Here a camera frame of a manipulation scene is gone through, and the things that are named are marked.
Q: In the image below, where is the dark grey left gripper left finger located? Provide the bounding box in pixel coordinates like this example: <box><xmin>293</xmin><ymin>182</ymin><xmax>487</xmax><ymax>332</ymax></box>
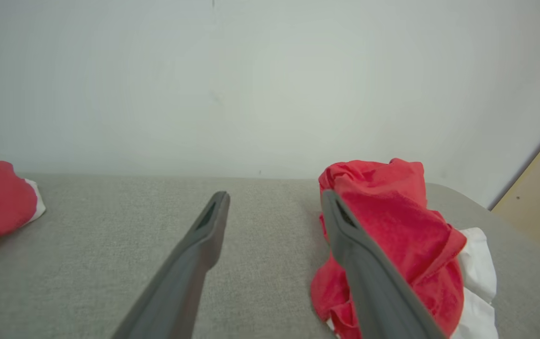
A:
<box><xmin>112</xmin><ymin>191</ymin><xmax>231</xmax><ymax>339</ymax></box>

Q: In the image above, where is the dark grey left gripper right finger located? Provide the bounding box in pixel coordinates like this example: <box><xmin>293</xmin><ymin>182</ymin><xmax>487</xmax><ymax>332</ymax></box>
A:
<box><xmin>321</xmin><ymin>189</ymin><xmax>449</xmax><ymax>339</ymax></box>

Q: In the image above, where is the red white basketball jersey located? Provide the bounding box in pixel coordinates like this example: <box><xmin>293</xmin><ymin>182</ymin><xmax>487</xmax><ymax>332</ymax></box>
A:
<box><xmin>310</xmin><ymin>158</ymin><xmax>499</xmax><ymax>339</ymax></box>

